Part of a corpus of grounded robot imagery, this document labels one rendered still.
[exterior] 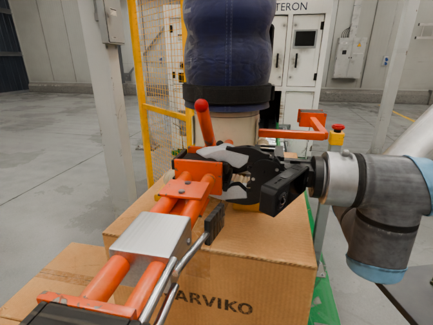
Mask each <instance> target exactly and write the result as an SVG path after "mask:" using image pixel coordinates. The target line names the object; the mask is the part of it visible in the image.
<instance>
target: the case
mask: <svg viewBox="0 0 433 325"><path fill-rule="evenodd" d="M163 178H164V175H163V176H162V177H161V178H160V179H159V180H158V181H157V182H156V183H155V184H154V185H153V186H152V187H151V188H149V189H148V190H147V191H146V192H145V193H144V194H143V195H142V196H141V197H139V198H138V199H137V200H136V201H135V202H134V203H133V204H132V205H131V206H130V207H129V208H128V209H127V210H126V211H125V212H124V213H123V214H122V215H120V216H119V217H118V218H117V219H116V220H115V221H114V222H113V223H112V224H110V225H109V226H108V227H107V228H106V229H105V230H104V231H103V233H102V237H103V241H104V247H105V252H106V258H107V262H108V261H109V259H110V254H109V248H110V246H111V245H112V244H113V243H114V242H115V241H116V240H117V239H118V238H119V236H120V235H121V234H122V233H123V232H124V230H125V229H126V228H127V227H128V226H129V225H130V224H131V223H132V222H133V221H134V220H135V218H136V217H137V216H138V215H139V214H140V212H149V211H150V210H151V209H152V207H154V205H155V204H156V203H157V202H158V201H155V198H154V194H155V193H156V192H157V191H158V190H159V189H160V188H161V186H162V185H163V184H164V181H163ZM208 198H210V200H209V203H208V205H207V207H206V210H205V212H204V214H203V216H202V217H198V219H197V221H196V223H195V225H194V227H193V229H192V231H191V238H192V245H193V244H194V242H195V241H196V240H197V239H198V238H199V237H200V235H201V234H202V233H203V232H204V220H205V219H206V217H207V216H208V215H209V214H210V213H211V212H212V211H213V210H214V209H215V207H216V206H217V205H218V204H219V203H220V202H221V203H224V204H225V212H224V213H225V217H224V227H223V228H222V230H221V231H220V233H219V234H218V235H217V237H216V238H215V240H214V241H213V242H212V244H211V245H210V246H207V245H205V244H204V243H203V245H202V246H201V247H200V248H199V250H198V251H197V252H196V254H195V255H194V256H193V257H192V259H191V260H190V261H189V262H188V264H187V265H186V267H185V268H184V269H183V270H182V272H181V274H180V277H179V278H178V281H177V284H179V289H178V291H177V294H176V296H175V299H174V301H173V304H172V306H171V308H170V311H169V313H168V316H167V318H166V321H165V323H164V325H307V323H308V320H309V313H310V309H311V302H312V297H313V291H314V284H315V280H316V273H317V269H318V266H317V262H316V256H315V251H314V244H313V238H312V234H311V227H310V223H309V216H308V213H307V205H306V201H305V195H304V192H303V193H302V194H301V195H300V196H298V197H297V198H296V199H295V200H294V201H293V202H292V203H291V204H289V205H288V206H287V207H286V208H285V209H283V210H282V211H281V212H280V213H279V214H278V215H277V216H276V217H272V216H269V215H267V214H265V213H261V212H249V211H243V210H234V209H233V203H232V202H226V201H225V200H221V199H217V198H214V197H211V196H208ZM133 290H134V288H133V287H129V286H122V285H119V286H118V287H117V289H116V290H115V291H114V293H113V296H114V301H115V304H118V305H122V306H123V305H124V304H125V303H126V301H127V299H128V298H129V296H130V295H131V293H132V291H133Z"/></svg>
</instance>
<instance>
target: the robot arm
mask: <svg viewBox="0 0 433 325"><path fill-rule="evenodd" d="M260 147H269V148H260ZM270 148H275V149H270ZM196 154H198V155H199V156H201V157H203V158H205V159H214V160H216V161H218V162H219V161H225V162H228V163H229V164H230V165H231V166H233V167H235V168H241V167H242V166H243V165H245V164H246V163H252V164H253V165H249V166H248V167H247V171H248V172H250V173H251V176H250V181H248V182H247V183H241V182H234V181H231V182H230V184H229V188H228V189H227V191H226V192H223V187H222V195H209V196H211V197H214V198H217V199H221V200H225V201H226V202H232V203H235V204H241V205H252V204H257V203H260V204H259V211H260V212H262V213H265V214H267V215H269V216H272V217H276V216H277V215H278V214H279V213H280V212H281V211H282V210H283V209H285V208H286V207H287V206H288V205H289V204H291V203H292V202H293V201H294V200H295V199H296V198H297V197H298V196H300V195H301V194H302V193H303V192H304V191H305V190H306V187H308V191H309V197H311V198H318V200H319V202H320V203H321V204H324V205H331V206H332V211H333V213H334V215H335V216H336V217H337V220H338V222H339V223H340V226H341V228H342V232H343V234H344V236H345V238H346V241H347V243H348V251H347V253H346V254H345V256H346V263H347V265H348V267H349V268H350V269H351V270H352V271H353V272H354V273H355V274H357V275H358V276H360V277H361V278H363V279H365V280H368V281H371V282H375V283H378V284H379V283H380V284H396V283H398V282H400V281H401V280H402V278H403V276H404V274H405V272H406V271H407V270H408V266H407V264H408V262H409V258H410V254H411V251H412V248H413V245H414V241H415V239H416V235H417V232H418V228H419V225H420V222H421V217H422V215H424V216H428V217H430V216H433V104H432V105H431V106H430V107H429V108H428V109H427V110H426V111H425V112H424V113H423V114H422V115H421V116H420V117H419V118H418V119H417V120H416V121H415V122H414V123H413V124H412V125H411V126H410V127H409V128H408V129H407V130H406V131H405V132H404V133H403V134H402V135H401V136H399V137H398V138H397V139H396V140H395V141H394V142H393V143H392V144H391V145H390V146H389V147H388V148H387V149H386V150H385V151H384V152H383V153H382V154H381V155H379V154H368V153H349V151H348V150H343V151H342V152H323V154H322V156H312V157H308V156H307V159H297V158H287V157H284V150H283V146H271V145H260V144H256V145H254V146H251V145H243V146H233V145H232V144H229V143H223V144H221V145H219V146H208V147H205V148H201V149H199V150H197V151H196Z"/></svg>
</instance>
